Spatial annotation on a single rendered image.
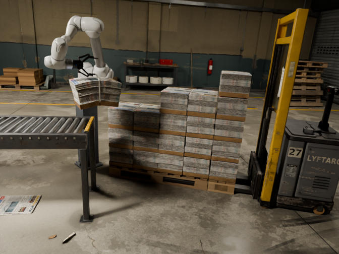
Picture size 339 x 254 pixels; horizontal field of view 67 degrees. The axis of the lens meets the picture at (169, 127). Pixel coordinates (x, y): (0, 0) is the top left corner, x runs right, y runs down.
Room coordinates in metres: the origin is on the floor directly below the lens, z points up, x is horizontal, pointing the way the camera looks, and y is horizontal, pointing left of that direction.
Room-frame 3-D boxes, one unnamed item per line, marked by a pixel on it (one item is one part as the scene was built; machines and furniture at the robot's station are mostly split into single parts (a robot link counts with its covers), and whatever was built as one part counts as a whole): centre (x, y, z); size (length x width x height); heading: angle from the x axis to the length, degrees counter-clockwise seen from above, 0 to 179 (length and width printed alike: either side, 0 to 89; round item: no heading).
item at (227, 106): (2.68, -0.64, 0.65); 0.39 x 0.30 x 1.29; 170
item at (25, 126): (2.08, 1.23, 0.77); 0.47 x 0.05 x 0.05; 10
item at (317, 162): (2.54, -1.43, 0.40); 0.69 x 0.55 x 0.80; 170
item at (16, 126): (2.07, 1.30, 0.77); 0.47 x 0.05 x 0.05; 10
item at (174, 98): (2.78, -0.06, 0.95); 0.38 x 0.29 x 0.23; 170
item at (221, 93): (2.68, -0.64, 0.63); 0.38 x 0.29 x 0.97; 170
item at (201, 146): (2.80, 0.08, 0.42); 1.17 x 0.39 x 0.83; 80
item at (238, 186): (2.59, -0.44, 0.05); 1.05 x 0.10 x 0.04; 80
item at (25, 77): (7.96, 4.65, 0.28); 1.20 x 0.83 x 0.57; 100
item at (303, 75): (8.32, -3.93, 0.65); 1.33 x 0.94 x 1.30; 104
